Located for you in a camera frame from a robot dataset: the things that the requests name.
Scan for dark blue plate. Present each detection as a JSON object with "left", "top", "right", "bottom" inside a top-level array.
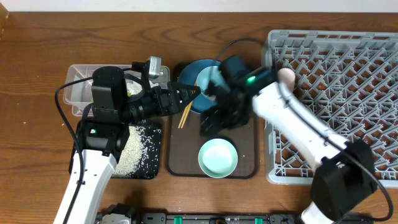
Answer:
[{"left": 178, "top": 59, "right": 231, "bottom": 114}]

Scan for white tissue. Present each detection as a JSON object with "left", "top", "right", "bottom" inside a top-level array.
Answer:
[{"left": 126, "top": 82, "right": 142, "bottom": 97}]

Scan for light blue bowl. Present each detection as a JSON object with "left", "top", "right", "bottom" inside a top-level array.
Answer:
[{"left": 196, "top": 65, "right": 226, "bottom": 101}]

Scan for mint green bowl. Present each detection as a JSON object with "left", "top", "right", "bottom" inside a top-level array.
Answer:
[{"left": 198, "top": 138, "right": 238, "bottom": 179}]

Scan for pink cup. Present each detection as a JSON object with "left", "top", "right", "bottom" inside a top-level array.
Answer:
[{"left": 277, "top": 68, "right": 295, "bottom": 92}]

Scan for pile of white rice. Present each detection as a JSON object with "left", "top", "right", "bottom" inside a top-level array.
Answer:
[{"left": 112, "top": 126, "right": 162, "bottom": 180}]

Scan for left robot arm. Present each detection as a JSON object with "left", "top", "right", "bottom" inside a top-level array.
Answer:
[{"left": 54, "top": 64, "right": 200, "bottom": 223}]

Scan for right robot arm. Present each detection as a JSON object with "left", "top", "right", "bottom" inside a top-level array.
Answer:
[{"left": 200, "top": 55, "right": 377, "bottom": 223}]

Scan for grey dishwasher rack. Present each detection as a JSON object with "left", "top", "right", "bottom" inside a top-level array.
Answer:
[{"left": 262, "top": 30, "right": 397, "bottom": 188}]

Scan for brown serving tray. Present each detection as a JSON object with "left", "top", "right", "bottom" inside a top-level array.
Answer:
[{"left": 164, "top": 61, "right": 261, "bottom": 180}]

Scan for black tray bin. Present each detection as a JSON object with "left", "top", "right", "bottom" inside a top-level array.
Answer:
[{"left": 76, "top": 119, "right": 162, "bottom": 179}]

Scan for clear plastic bin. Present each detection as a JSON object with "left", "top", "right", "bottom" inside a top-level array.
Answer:
[{"left": 63, "top": 64, "right": 170, "bottom": 116}]

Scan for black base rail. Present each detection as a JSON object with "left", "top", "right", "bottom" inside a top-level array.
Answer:
[{"left": 95, "top": 213, "right": 301, "bottom": 224}]

